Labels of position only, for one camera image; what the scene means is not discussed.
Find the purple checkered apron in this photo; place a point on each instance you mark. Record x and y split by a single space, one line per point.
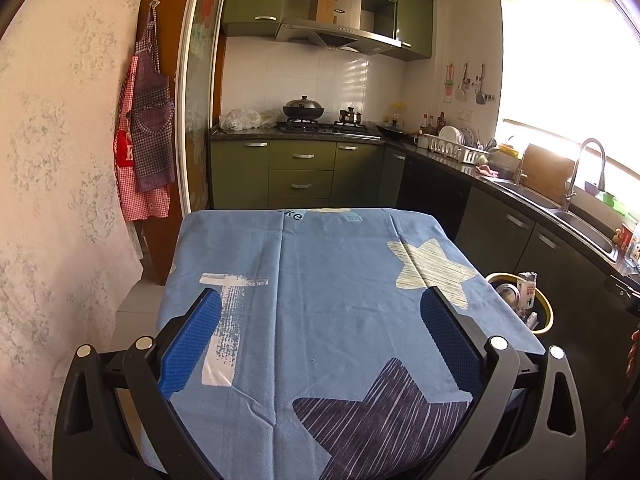
152 135

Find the black wok with lid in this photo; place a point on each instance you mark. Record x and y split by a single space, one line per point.
303 109

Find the red checkered apron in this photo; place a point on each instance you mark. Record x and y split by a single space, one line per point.
125 180

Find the person's pink floral clothing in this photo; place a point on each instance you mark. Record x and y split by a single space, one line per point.
619 432

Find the yellow rimmed trash bin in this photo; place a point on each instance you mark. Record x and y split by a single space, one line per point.
546 310

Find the row of condiment bottles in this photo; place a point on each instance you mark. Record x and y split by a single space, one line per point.
435 124

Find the green base cabinet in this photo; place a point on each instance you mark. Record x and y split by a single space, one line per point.
300 160

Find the yellow container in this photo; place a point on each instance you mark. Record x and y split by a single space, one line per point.
507 150

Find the white plastic bag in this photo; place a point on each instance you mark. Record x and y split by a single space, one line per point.
240 120

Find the wall socket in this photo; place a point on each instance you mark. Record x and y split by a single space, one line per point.
467 115

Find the blue star printed tablecloth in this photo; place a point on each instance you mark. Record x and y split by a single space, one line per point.
325 285

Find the gas stove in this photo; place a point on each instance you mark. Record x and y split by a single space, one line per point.
325 127

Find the window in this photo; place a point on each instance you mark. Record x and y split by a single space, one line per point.
565 70

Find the small printed bottle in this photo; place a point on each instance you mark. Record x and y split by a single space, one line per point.
629 245

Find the pink hanging utensil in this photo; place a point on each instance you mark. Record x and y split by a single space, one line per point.
449 85

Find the white dish rack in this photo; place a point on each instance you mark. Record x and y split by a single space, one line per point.
457 152

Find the dark base cabinet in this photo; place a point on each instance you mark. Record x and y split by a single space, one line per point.
500 230

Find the tall steel faucet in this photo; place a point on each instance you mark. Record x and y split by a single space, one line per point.
568 192

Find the hanging spatula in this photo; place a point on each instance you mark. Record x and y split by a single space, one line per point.
481 96

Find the white plates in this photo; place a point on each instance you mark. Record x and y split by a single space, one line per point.
452 135

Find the yellow flowers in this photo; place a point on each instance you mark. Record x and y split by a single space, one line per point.
398 107

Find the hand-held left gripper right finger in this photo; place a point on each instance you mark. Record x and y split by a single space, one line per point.
450 345

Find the steel sink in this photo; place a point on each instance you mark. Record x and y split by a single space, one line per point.
585 230

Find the person's right hand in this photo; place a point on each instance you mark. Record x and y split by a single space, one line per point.
636 352

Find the white mug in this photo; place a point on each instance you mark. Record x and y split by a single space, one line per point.
422 141

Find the black pan with lid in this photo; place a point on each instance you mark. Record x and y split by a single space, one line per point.
395 131

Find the pink cloth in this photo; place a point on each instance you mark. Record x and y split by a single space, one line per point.
487 171

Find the wooden cutting board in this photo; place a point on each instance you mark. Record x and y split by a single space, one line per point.
547 175

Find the hanging spoon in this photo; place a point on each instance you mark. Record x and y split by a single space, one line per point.
463 90

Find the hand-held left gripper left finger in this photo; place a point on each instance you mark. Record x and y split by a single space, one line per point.
192 345

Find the small dark kettle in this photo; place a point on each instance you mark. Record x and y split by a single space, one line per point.
351 116

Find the steel range hood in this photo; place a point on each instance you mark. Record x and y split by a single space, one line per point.
340 35

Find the wooden door frame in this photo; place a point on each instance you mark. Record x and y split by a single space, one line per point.
170 10

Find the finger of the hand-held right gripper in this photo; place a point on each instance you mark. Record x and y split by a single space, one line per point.
622 292

